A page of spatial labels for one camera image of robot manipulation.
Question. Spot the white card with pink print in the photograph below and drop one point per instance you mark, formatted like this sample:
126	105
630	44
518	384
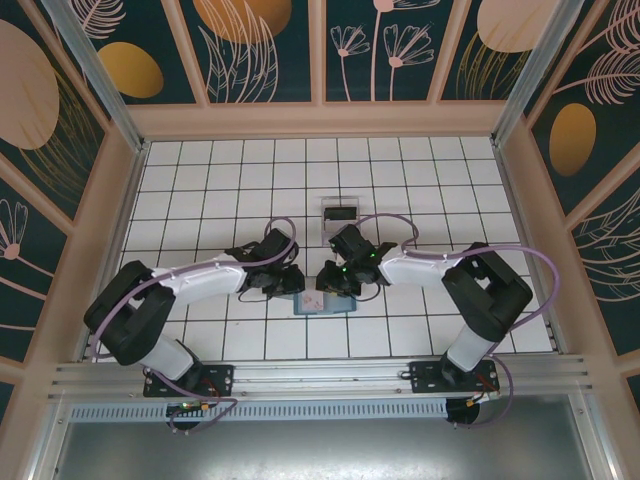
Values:
312	300

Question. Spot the blue card holder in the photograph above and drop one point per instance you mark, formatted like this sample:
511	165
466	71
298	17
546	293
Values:
340	306

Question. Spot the black credit card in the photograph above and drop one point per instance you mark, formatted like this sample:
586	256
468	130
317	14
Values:
340	213

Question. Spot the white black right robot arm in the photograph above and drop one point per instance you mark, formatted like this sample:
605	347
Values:
415	270

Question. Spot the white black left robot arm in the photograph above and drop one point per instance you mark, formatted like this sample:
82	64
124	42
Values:
205	285

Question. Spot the clear acrylic tray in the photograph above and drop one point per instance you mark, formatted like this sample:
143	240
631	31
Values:
327	227

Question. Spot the grey metal sheet panel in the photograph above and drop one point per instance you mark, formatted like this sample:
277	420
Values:
320	450

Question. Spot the aluminium mounting rail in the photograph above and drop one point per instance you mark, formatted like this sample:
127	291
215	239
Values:
320	375

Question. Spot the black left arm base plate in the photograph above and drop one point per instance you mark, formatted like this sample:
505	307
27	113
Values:
225	372

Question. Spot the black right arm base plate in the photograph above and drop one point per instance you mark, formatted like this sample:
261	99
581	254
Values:
422	380

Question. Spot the aluminium table side rail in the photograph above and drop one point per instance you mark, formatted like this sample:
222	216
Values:
131	210
518	210

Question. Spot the aluminium corner post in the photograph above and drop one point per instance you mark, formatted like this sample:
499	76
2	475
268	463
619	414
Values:
534	65
95	65

